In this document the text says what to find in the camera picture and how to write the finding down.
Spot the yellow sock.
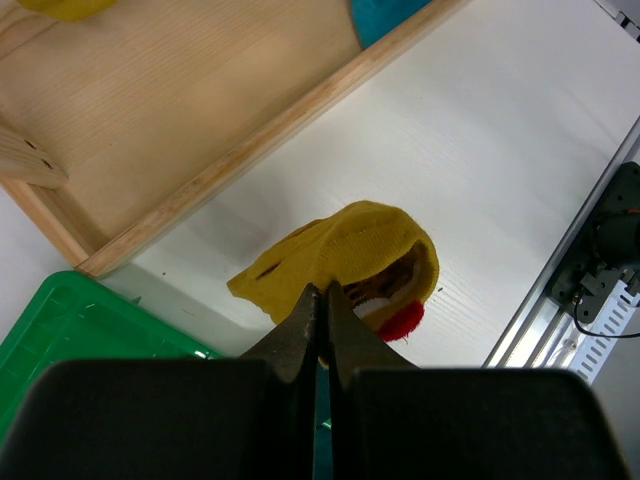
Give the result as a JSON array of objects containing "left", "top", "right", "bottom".
[
  {"left": 17, "top": 0, "right": 116, "bottom": 22},
  {"left": 227, "top": 200, "right": 440, "bottom": 343}
]

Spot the teal cloth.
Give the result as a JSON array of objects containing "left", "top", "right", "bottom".
[{"left": 351, "top": 0, "right": 431, "bottom": 49}]

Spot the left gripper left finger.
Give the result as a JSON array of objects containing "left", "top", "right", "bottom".
[{"left": 1, "top": 286, "right": 320, "bottom": 479}]

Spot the wooden clothes rack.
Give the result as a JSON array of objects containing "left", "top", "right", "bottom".
[{"left": 1, "top": 1, "right": 460, "bottom": 277}]

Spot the slotted cable duct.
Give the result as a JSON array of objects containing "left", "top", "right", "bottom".
[{"left": 569, "top": 280, "right": 639, "bottom": 385}]

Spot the aluminium mounting rail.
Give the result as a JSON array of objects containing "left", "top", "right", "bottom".
[{"left": 483, "top": 125, "right": 639, "bottom": 368}]

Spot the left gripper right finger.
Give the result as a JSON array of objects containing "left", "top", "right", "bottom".
[{"left": 325, "top": 284, "right": 630, "bottom": 479}]

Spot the green plastic tray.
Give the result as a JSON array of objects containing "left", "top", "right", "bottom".
[{"left": 0, "top": 270, "right": 334, "bottom": 446}]

